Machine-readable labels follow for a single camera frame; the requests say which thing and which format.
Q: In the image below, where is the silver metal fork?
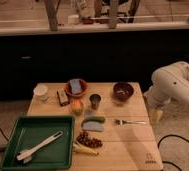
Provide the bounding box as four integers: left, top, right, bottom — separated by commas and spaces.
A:
115, 119, 146, 125

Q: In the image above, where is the green cucumber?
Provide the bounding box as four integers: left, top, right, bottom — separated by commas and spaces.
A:
81, 116, 106, 126

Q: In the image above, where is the green plastic tray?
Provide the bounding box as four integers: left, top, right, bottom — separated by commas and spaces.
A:
0, 116, 75, 171

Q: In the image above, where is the small metal cup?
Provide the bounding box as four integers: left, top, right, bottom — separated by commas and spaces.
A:
90, 94, 101, 110

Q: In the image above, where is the brown wooden block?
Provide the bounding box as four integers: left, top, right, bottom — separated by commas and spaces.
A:
57, 89, 69, 106

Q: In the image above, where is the dark red bowl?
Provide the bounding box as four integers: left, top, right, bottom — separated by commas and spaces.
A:
113, 82, 134, 101

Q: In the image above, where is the blue sponge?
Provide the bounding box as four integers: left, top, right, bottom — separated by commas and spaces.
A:
70, 79, 82, 94

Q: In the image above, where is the orange bowl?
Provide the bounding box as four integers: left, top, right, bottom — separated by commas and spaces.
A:
65, 79, 87, 98

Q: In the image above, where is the black cable right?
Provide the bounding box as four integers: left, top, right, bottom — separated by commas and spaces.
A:
157, 134, 189, 171

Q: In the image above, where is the white plastic cup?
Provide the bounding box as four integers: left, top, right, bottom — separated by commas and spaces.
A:
33, 84, 48, 101

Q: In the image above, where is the yellow banana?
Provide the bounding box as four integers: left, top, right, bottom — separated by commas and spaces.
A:
73, 141, 98, 156

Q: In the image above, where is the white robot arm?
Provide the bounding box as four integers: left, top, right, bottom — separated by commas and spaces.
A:
144, 61, 189, 125

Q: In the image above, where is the grey blue cloth piece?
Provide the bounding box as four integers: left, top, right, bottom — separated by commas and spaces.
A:
83, 121, 104, 132

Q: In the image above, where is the red grape bunch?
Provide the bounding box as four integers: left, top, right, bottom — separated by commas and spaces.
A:
77, 132, 102, 148

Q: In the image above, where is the orange green mango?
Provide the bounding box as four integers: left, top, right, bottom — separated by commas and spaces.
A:
71, 99, 83, 115

